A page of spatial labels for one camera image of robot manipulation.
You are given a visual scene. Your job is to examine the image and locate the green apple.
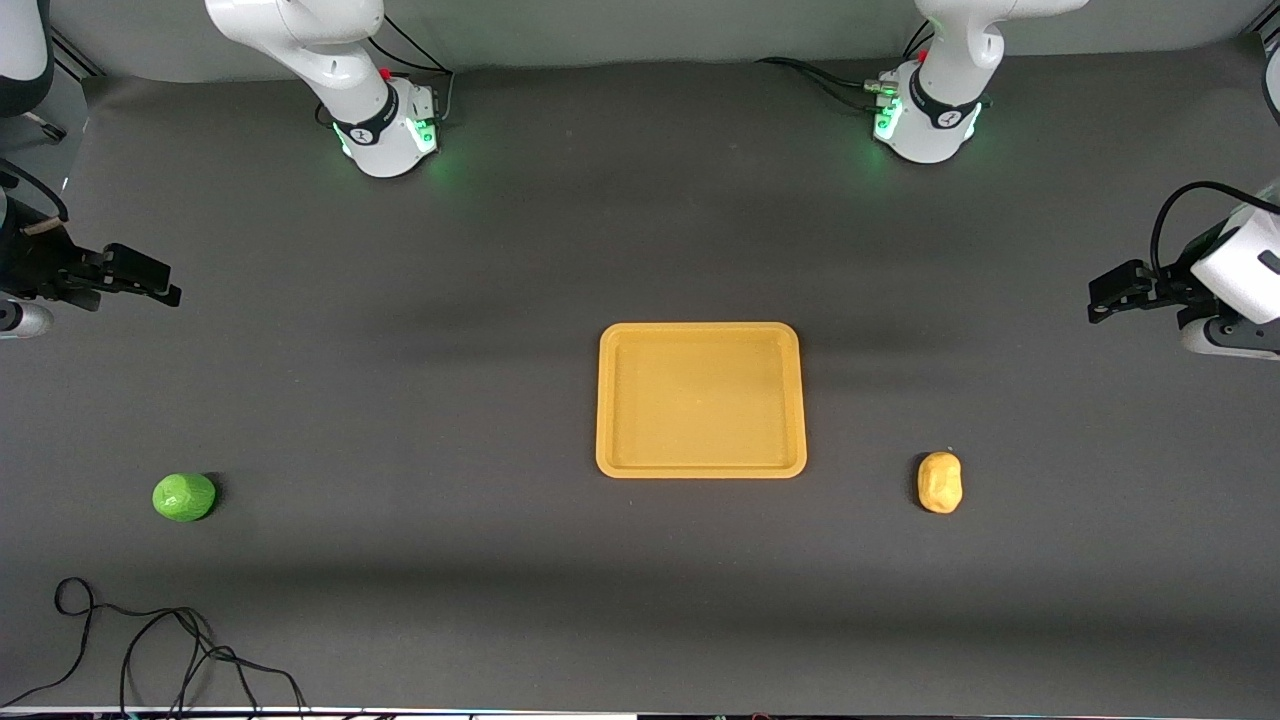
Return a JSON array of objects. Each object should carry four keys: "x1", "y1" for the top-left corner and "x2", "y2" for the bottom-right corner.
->
[{"x1": 151, "y1": 472, "x2": 218, "y2": 524}]

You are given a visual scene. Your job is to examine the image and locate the yellow potato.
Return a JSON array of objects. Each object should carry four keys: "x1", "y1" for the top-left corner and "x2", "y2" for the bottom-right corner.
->
[{"x1": 917, "y1": 450, "x2": 964, "y2": 515}]

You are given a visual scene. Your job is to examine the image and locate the yellow plastic tray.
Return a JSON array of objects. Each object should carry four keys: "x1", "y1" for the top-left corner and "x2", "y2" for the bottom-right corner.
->
[{"x1": 595, "y1": 321, "x2": 808, "y2": 480}]

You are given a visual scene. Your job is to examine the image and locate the dark grey table cover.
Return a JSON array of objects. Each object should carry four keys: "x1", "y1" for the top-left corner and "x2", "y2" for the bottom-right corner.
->
[{"x1": 0, "y1": 38, "x2": 1280, "y2": 717}]

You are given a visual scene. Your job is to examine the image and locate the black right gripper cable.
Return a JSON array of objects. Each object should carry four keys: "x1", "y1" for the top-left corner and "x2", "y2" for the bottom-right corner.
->
[{"x1": 0, "y1": 158, "x2": 71, "y2": 223}]

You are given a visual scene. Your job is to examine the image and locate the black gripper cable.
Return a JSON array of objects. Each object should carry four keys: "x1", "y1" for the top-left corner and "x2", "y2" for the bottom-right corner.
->
[
  {"x1": 0, "y1": 158, "x2": 71, "y2": 223},
  {"x1": 1149, "y1": 181, "x2": 1280, "y2": 276}
]

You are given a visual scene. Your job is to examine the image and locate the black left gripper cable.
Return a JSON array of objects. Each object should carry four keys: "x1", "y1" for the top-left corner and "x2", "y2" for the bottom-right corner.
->
[{"x1": 1149, "y1": 181, "x2": 1280, "y2": 276}]

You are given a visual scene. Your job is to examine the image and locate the black metal frame bar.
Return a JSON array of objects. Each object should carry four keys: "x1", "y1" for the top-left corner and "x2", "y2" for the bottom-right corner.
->
[{"x1": 48, "y1": 28, "x2": 107, "y2": 81}]

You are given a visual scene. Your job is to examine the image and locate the loose black cable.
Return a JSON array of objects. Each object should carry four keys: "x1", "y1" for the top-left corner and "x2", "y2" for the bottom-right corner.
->
[{"x1": 0, "y1": 577, "x2": 309, "y2": 719}]

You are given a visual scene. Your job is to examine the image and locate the black right arm base cable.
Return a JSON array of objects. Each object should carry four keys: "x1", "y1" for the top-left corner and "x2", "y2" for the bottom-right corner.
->
[{"x1": 315, "y1": 14, "x2": 458, "y2": 129}]

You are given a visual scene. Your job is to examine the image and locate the black arm base cable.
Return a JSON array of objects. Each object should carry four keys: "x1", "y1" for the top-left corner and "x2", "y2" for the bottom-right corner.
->
[
  {"x1": 315, "y1": 14, "x2": 458, "y2": 129},
  {"x1": 754, "y1": 18, "x2": 936, "y2": 113}
]

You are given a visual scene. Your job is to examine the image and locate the black left arm base cable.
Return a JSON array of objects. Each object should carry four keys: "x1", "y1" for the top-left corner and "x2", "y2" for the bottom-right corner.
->
[{"x1": 754, "y1": 18, "x2": 936, "y2": 113}]

